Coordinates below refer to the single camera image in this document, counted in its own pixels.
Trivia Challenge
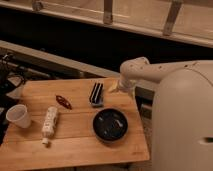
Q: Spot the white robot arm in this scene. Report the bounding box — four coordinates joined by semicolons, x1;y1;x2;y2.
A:
109;57;213;171

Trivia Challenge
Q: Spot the black ceramic bowl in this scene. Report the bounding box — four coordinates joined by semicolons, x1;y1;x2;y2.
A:
93;108;128;142

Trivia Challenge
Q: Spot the dark red snack wrapper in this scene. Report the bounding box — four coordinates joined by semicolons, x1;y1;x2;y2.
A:
56;95;72;109

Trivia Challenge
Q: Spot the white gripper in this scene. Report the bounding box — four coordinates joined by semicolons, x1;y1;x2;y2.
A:
108;76;136;93

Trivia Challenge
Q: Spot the metal window rail frame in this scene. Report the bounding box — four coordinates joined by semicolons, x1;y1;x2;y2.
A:
0;0;213;48

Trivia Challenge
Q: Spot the white paper cup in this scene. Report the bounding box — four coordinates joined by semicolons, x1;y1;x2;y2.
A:
6;104;31;128

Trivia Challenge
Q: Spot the white plastic bottle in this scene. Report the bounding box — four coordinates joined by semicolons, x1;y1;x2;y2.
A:
42;106;58;146

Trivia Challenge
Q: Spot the black cables and equipment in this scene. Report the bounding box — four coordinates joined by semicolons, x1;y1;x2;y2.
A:
0;51;28;144

